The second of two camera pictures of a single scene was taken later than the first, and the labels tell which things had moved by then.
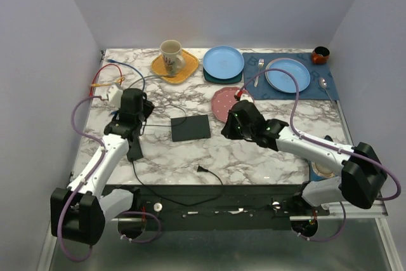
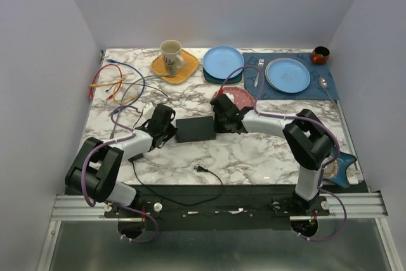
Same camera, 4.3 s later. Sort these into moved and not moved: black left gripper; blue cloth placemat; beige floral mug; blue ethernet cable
Moved: black left gripper
Not moved: beige floral mug; blue ethernet cable; blue cloth placemat
